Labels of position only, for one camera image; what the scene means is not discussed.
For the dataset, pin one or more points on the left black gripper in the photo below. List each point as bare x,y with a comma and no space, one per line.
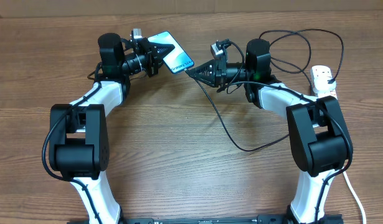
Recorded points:
153,53

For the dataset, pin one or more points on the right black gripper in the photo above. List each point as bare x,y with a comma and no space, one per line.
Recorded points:
218,73

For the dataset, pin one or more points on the Samsung Galaxy smartphone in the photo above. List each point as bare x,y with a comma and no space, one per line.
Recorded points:
178,60

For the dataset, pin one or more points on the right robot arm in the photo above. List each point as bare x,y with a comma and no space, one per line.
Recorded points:
320,143

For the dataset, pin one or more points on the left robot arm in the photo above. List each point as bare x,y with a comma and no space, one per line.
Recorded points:
76,148

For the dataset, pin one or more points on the white charger plug adapter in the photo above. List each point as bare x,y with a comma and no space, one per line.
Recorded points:
323,84

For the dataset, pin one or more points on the white power strip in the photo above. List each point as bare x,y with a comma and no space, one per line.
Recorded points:
320,76

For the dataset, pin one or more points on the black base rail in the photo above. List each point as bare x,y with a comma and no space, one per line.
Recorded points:
210,220

